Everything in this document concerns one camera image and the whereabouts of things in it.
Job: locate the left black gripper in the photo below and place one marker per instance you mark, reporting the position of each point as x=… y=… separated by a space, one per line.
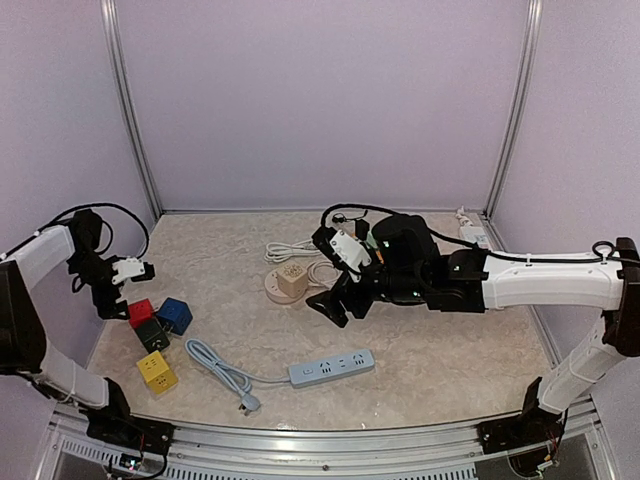
x=109 y=310

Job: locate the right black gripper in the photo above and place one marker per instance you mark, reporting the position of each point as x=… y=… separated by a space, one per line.
x=336 y=310

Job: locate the red cube socket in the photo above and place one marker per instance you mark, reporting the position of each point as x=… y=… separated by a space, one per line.
x=140 y=312

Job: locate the mint green plug adapter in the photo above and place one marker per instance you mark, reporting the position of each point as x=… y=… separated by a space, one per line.
x=370 y=241

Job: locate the blue-grey power strip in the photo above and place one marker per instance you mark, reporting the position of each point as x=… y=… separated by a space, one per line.
x=299 y=375

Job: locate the pink round power strip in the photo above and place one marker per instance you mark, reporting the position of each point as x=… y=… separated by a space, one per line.
x=321 y=274

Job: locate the dark green cube socket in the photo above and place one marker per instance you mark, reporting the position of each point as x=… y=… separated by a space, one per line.
x=152 y=336

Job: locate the orange power strip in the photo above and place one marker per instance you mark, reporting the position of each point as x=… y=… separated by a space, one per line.
x=279 y=252

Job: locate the blue cube socket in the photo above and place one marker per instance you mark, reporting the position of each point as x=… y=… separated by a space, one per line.
x=175 y=316

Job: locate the yellow cube socket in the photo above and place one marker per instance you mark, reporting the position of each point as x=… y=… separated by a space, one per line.
x=156 y=373

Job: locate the white power strip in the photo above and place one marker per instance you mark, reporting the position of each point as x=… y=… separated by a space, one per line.
x=471 y=232

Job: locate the beige plug adapter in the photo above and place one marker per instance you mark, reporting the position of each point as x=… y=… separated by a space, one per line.
x=292 y=279

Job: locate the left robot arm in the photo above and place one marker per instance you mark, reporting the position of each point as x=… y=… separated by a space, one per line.
x=51 y=282

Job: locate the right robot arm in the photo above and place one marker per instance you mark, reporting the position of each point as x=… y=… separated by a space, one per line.
x=398 y=261

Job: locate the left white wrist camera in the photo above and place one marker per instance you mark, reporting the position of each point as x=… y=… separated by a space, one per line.
x=132 y=269

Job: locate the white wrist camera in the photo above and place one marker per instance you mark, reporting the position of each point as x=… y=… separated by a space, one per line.
x=132 y=269
x=343 y=251

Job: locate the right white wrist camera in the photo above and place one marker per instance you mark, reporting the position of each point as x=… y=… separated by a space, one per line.
x=343 y=251

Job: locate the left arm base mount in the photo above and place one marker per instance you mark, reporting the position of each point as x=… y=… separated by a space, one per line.
x=140 y=434

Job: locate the aluminium front rail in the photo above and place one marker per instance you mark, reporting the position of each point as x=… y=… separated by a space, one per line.
x=441 y=451

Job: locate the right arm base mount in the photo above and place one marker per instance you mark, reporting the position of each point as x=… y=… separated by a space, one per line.
x=512 y=433

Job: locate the left aluminium frame post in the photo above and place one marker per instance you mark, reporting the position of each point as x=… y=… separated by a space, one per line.
x=115 y=49

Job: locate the aluminium frame post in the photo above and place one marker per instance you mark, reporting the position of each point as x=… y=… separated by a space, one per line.
x=518 y=106
x=115 y=49

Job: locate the right aluminium frame post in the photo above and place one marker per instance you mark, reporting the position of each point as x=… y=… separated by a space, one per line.
x=518 y=106

